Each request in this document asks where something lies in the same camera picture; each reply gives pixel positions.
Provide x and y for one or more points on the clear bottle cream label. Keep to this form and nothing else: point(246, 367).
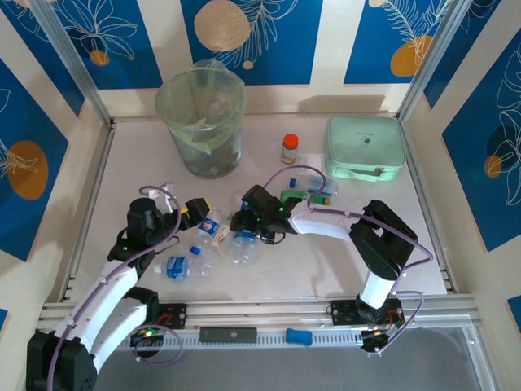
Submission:
point(221, 237)

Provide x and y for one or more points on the blue-label bottle white cap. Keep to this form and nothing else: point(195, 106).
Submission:
point(244, 240)

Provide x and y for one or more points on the clear white gauze sachet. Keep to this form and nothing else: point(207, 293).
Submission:
point(311, 159)

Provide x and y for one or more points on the aluminium frame rail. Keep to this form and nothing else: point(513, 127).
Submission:
point(100, 163)
point(264, 313)
point(413, 142)

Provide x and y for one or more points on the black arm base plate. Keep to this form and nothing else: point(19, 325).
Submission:
point(175, 317)
point(342, 313)

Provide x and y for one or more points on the small clear bottle blue cap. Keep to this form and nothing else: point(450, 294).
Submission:
point(315, 186)

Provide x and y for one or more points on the clear plastic waste bin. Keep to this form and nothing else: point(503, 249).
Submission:
point(211, 163)

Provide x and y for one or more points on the black rectangular bar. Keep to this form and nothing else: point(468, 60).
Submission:
point(228, 335)

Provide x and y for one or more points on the aluminium frame post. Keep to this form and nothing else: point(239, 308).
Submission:
point(434, 53)
point(70, 53)

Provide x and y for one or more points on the orange cap pill jar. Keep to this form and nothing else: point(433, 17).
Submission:
point(291, 140)

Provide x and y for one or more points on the green plastic soda bottle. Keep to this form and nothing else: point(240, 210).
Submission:
point(295, 195)

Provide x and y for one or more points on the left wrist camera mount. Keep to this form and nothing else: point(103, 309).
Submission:
point(165, 199)

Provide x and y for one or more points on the green plastic bin liner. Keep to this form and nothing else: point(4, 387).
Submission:
point(203, 140)

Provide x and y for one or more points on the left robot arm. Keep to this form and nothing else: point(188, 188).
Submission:
point(106, 293)

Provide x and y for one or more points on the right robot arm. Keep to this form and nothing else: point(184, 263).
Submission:
point(378, 244)

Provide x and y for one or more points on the mint green zip pouch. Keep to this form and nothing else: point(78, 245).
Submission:
point(366, 138)

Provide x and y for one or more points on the blue-label water bottle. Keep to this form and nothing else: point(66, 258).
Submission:
point(177, 266)

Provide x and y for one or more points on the small electronics board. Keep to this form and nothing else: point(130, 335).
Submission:
point(374, 340)
point(146, 338)

